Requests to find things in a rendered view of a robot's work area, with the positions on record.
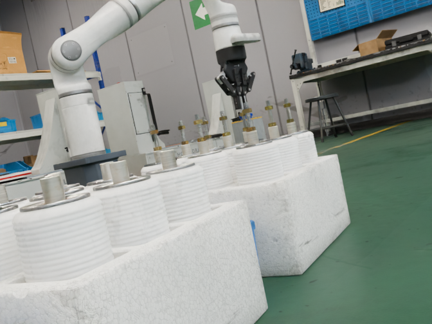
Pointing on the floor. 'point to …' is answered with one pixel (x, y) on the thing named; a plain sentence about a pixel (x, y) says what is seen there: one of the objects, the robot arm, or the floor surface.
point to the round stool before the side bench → (328, 114)
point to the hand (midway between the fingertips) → (241, 103)
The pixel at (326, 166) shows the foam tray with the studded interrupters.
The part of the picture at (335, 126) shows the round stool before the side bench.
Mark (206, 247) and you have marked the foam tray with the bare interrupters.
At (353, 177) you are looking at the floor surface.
